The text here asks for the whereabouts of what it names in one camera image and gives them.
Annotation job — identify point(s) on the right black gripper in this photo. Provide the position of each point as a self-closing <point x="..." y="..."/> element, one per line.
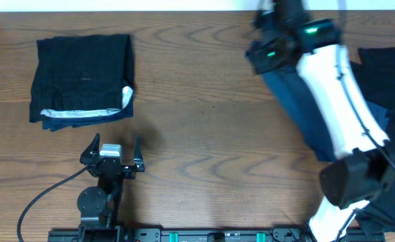
<point x="253" y="54"/>

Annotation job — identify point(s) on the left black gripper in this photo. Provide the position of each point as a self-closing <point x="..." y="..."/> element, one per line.
<point x="139" y="165"/>

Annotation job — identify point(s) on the blue denim shorts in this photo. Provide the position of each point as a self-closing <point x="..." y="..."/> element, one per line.
<point x="322" y="97"/>

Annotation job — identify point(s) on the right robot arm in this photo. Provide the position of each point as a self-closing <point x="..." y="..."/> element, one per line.
<point x="353" y="182"/>

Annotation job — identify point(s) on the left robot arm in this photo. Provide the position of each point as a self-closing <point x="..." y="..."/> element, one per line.
<point x="99" y="205"/>

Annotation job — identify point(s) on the folded black shorts white trim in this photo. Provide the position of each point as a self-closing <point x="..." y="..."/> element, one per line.
<point x="83" y="80"/>

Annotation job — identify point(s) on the black garment pile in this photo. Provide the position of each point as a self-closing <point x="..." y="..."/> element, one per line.
<point x="375" y="76"/>

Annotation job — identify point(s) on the black mounting rail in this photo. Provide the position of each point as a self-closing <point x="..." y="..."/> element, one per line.
<point x="278" y="234"/>

